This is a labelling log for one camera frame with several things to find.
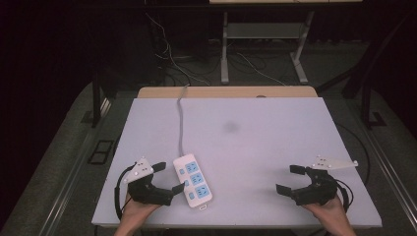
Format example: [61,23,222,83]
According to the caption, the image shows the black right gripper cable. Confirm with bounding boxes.
[333,178,355,211]

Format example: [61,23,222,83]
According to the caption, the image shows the person's left hand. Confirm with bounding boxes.
[120,192,162,229]

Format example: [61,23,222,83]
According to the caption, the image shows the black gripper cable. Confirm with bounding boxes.
[113,164,136,221]
[333,178,355,211]

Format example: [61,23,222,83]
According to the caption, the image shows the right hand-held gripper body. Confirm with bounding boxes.
[290,154,359,207]

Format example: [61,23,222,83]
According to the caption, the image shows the black floor cable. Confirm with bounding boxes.
[334,122,372,185]

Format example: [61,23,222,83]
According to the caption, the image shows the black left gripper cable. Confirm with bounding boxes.
[113,164,136,221]

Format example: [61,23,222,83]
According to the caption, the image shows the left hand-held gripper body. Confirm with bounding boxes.
[123,157,175,207]

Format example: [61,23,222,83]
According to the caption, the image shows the black metal stand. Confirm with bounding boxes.
[90,70,114,130]
[340,13,388,130]

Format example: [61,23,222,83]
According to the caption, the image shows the person's right hand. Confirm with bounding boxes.
[302,195,352,231]

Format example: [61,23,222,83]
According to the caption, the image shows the white power strip blue sockets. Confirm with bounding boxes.
[172,152,213,211]

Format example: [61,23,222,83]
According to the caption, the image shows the grey power strip cable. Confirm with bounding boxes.
[176,84,191,157]

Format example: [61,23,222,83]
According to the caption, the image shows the thin white floor cable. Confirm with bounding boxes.
[235,51,287,87]

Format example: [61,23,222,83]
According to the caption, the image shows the black rectangular floor frame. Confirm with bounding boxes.
[87,140,115,165]

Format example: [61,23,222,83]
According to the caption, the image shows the white table cover board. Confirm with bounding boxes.
[91,96,383,229]

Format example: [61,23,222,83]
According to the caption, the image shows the grey metal desk frame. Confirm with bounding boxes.
[220,11,315,86]

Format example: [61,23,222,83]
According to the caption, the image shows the aluminium floor rail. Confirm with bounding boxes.
[362,126,417,227]
[38,97,113,236]

